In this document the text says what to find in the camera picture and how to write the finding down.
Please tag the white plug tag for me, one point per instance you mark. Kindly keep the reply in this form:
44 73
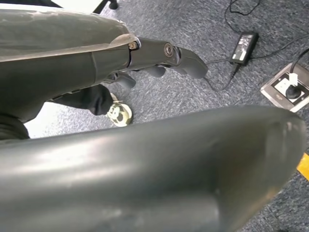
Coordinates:
293 79

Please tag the person's foot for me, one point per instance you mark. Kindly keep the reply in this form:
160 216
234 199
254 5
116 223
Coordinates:
120 114

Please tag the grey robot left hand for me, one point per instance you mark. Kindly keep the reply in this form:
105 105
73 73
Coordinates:
120 179

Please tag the silver floor socket box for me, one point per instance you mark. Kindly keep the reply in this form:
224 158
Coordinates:
270 90

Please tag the yellow floor tape strip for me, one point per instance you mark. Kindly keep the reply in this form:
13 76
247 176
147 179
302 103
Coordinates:
304 167

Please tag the person's leg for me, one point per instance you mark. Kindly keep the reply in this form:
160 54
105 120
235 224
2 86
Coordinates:
95 101

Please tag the black chair caster wheel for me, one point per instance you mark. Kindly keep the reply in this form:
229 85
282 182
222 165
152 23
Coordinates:
113 4

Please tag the black round power plug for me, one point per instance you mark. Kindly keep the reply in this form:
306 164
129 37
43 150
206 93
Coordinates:
293 92

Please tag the black chair base leg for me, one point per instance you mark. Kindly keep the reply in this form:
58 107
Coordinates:
100 7

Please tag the black power adapter brick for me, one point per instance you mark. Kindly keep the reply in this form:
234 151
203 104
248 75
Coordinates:
243 48

